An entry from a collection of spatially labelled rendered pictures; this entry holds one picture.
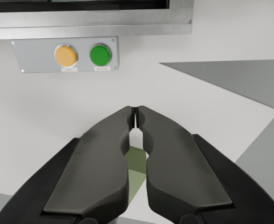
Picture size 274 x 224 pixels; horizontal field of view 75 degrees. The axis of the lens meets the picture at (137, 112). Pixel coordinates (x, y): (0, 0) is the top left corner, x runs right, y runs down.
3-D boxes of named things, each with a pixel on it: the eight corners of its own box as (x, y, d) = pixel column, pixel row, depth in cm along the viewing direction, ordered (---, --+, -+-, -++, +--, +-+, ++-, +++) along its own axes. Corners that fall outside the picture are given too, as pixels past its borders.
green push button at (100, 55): (111, 63, 39) (110, 66, 37) (93, 64, 39) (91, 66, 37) (110, 43, 37) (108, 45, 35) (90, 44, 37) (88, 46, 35)
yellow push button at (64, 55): (78, 64, 39) (76, 66, 37) (60, 65, 39) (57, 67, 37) (75, 44, 37) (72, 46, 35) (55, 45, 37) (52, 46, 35)
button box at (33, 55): (120, 64, 44) (118, 71, 39) (34, 66, 44) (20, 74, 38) (118, 33, 41) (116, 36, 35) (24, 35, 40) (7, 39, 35)
